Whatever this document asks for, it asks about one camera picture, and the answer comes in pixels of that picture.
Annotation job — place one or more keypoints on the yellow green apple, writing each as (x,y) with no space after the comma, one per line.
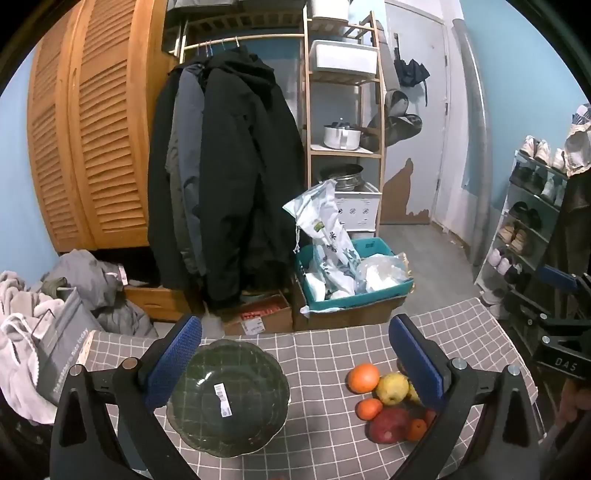
(391,388)

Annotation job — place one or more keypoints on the metal pan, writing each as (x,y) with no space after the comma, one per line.
(344,175)

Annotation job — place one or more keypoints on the black hooded coat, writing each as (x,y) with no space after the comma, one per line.
(249,184)

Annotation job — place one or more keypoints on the dark hanging bag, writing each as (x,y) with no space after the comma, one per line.
(397,121)

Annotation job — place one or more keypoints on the wooden louvred wardrobe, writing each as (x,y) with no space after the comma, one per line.
(92,138)

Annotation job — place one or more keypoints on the cardboard box with orange packets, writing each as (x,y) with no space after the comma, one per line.
(258,316)

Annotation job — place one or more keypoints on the olive puffer jacket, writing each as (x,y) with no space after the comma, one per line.
(179,221)

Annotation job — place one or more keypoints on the black folded umbrella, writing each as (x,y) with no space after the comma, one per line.
(411,69)

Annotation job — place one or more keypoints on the grey blue jacket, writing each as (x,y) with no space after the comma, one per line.
(189,115)

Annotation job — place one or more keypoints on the large orange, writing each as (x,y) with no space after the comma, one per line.
(364,377)

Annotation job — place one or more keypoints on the white plastic basket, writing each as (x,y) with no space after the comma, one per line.
(360,207)

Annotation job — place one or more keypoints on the wooden drawer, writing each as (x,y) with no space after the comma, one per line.
(157,302)

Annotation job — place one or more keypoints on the large cardboard box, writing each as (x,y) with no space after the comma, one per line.
(351,316)

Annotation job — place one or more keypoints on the metal shoe rack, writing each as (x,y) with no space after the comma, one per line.
(503,217)

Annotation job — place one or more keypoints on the wooden shelf rack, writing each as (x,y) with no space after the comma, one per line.
(307,138)

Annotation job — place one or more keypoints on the grey door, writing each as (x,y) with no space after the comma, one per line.
(415,161)

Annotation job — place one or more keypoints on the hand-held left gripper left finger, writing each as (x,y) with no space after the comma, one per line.
(178,355)

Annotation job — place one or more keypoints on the white storage box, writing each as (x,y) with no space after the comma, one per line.
(344,57)

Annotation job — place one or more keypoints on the wooden clothes rail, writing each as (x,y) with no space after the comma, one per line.
(268,38)

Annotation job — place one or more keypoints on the white cooking pot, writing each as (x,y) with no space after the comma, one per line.
(341,136)

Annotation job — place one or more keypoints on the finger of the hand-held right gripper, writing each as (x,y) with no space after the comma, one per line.
(558,279)
(531,314)

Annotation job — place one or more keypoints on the printed plastic bag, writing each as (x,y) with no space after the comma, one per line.
(325,221)

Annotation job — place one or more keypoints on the clear plastic bag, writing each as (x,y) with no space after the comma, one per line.
(383,272)

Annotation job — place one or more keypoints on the shoe rack with shoes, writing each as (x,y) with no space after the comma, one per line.
(521,217)

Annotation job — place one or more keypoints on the bright red apple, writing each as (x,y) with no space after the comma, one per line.
(429,416)

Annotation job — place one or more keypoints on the metal pipe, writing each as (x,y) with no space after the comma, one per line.
(475,138)

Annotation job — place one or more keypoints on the dark green coat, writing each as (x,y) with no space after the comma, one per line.
(159,184)

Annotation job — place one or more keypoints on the person's right hand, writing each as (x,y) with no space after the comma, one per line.
(575,401)

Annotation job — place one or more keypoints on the grey fabric tote bag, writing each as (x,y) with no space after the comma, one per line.
(64,350)

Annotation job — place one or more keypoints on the dark red apple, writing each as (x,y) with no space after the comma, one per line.
(388,424)

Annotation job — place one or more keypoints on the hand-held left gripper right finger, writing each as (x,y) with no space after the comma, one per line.
(418,364)

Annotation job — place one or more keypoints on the tangerine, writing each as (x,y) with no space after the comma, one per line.
(369,409)
(417,429)

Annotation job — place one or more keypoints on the dark green glass bowl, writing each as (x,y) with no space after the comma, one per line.
(240,369)

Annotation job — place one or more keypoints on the grey checked tablecloth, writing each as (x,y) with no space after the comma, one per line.
(323,350)

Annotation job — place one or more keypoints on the lemon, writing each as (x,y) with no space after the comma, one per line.
(412,393)

